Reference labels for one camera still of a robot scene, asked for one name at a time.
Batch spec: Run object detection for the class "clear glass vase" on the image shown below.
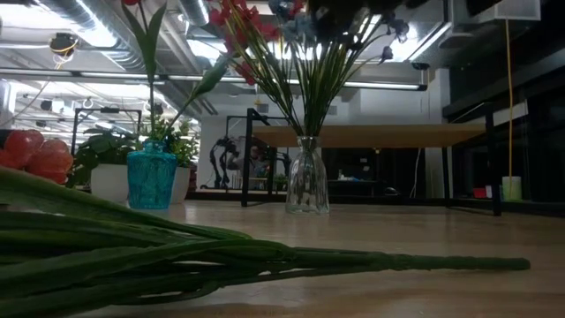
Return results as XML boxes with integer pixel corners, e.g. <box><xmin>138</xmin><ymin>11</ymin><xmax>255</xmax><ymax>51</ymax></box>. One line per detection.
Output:
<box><xmin>284</xmin><ymin>135</ymin><xmax>331</xmax><ymax>216</ymax></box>

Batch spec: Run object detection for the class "dark red tulip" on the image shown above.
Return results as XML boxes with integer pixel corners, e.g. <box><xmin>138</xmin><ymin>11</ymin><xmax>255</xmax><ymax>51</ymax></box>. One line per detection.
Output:
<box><xmin>163</xmin><ymin>34</ymin><xmax>239</xmax><ymax>142</ymax></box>

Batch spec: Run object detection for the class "blue flower bunch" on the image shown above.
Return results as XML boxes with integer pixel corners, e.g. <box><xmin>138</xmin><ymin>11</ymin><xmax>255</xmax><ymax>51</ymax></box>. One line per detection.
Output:
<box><xmin>268</xmin><ymin>0</ymin><xmax>354</xmax><ymax>138</ymax></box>

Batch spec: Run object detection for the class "teal glass vase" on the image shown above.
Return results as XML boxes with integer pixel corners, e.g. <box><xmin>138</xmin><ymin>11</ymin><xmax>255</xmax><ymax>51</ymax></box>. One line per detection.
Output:
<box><xmin>126</xmin><ymin>140</ymin><xmax>178</xmax><ymax>210</ymax></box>

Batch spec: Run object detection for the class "purple flower bunch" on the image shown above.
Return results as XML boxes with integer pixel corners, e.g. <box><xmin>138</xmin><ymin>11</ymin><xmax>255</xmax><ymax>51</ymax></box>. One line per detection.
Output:
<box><xmin>308</xmin><ymin>0</ymin><xmax>411</xmax><ymax>138</ymax></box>

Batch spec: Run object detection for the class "bundle of green flower stems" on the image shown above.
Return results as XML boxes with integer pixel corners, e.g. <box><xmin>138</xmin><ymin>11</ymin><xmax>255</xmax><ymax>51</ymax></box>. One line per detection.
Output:
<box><xmin>0</xmin><ymin>129</ymin><xmax>532</xmax><ymax>317</ymax></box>

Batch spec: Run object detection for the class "person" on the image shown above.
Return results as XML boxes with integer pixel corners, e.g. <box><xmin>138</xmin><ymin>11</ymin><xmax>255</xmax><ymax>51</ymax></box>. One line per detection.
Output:
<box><xmin>249</xmin><ymin>144</ymin><xmax>270</xmax><ymax>180</ymax></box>

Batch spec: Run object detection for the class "small-leaf plant white pot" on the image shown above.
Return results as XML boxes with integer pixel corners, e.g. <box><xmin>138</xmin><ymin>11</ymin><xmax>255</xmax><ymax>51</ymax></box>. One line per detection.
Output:
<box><xmin>141</xmin><ymin>115</ymin><xmax>200</xmax><ymax>205</ymax></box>

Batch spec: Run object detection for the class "long ceiling light strip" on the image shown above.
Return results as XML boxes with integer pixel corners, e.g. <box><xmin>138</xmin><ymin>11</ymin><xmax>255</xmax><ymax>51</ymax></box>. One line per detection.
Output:
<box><xmin>0</xmin><ymin>68</ymin><xmax>428</xmax><ymax>92</ymax></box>

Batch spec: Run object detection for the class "broad-leaf plant white pot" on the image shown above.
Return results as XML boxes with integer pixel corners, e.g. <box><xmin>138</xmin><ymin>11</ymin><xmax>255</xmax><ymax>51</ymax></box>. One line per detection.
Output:
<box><xmin>65</xmin><ymin>127</ymin><xmax>133</xmax><ymax>203</ymax></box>

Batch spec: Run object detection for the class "pale green container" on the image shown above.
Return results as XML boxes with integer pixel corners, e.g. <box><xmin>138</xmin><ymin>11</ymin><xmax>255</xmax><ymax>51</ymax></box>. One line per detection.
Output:
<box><xmin>501</xmin><ymin>176</ymin><xmax>523</xmax><ymax>202</ymax></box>

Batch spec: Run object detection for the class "white ceiling box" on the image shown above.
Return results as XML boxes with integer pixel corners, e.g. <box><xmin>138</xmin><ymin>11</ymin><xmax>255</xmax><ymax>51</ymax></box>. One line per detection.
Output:
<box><xmin>467</xmin><ymin>0</ymin><xmax>542</xmax><ymax>23</ymax></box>

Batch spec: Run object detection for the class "wooden shelf black frame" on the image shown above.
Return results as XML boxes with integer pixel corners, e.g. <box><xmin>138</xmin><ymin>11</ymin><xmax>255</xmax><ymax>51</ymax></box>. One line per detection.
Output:
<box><xmin>240</xmin><ymin>103</ymin><xmax>503</xmax><ymax>217</ymax></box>

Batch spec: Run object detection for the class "white hanging cable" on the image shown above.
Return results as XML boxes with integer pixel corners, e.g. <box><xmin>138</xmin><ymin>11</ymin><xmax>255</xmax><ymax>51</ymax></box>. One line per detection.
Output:
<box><xmin>409</xmin><ymin>148</ymin><xmax>424</xmax><ymax>199</ymax></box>

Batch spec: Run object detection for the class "silver ceiling duct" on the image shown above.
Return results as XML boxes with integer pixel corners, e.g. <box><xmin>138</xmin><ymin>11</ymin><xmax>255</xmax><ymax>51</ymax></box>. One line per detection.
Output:
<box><xmin>39</xmin><ymin>0</ymin><xmax>217</xmax><ymax>116</ymax></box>

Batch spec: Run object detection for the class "black ceiling cable reel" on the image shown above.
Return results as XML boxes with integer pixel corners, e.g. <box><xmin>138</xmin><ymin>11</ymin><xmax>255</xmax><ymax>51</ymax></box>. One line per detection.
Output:
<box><xmin>48</xmin><ymin>31</ymin><xmax>80</xmax><ymax>57</ymax></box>

